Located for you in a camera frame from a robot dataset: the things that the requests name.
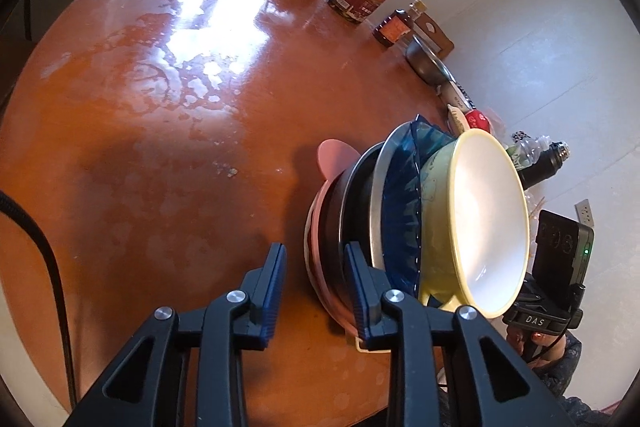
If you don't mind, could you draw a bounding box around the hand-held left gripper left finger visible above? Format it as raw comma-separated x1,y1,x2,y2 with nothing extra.
62,243,288,427

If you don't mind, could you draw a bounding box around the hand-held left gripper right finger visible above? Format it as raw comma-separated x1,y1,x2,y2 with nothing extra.
344,241,576,427

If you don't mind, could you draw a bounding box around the yellow bowl with white inside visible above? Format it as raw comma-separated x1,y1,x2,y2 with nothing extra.
417,128,531,319

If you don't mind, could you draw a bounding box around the round steel plate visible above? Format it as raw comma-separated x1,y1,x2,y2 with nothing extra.
367,122,417,269

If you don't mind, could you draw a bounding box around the large steel bowl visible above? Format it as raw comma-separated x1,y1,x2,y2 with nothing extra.
320,142,386,323

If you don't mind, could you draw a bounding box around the blue ribbed plastic dish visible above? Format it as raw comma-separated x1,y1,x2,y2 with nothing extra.
382,114,458,298

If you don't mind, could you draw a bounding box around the pink plate with ears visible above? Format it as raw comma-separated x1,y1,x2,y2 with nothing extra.
305,138,366,333

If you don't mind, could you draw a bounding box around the person's right forearm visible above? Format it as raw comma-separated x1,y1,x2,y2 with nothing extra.
530,337,626,415

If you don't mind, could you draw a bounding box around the person's right hand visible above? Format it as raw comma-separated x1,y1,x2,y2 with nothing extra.
505,324,568,365

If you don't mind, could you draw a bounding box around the black thermos flask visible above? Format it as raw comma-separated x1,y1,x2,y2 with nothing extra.
517,142,572,190

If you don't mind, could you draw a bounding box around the green label drink bottle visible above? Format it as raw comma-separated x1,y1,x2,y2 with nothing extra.
505,134,553,170

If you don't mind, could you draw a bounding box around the red tissue packet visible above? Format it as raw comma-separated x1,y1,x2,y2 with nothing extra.
465,109,492,131

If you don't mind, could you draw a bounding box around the small steel bowl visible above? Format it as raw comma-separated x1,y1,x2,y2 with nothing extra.
405,34,453,85

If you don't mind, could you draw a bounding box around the brown sauce bottle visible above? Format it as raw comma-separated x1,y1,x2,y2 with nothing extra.
372,0,426,48

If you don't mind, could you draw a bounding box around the black cable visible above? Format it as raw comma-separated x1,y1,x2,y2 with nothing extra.
0,189,77,408

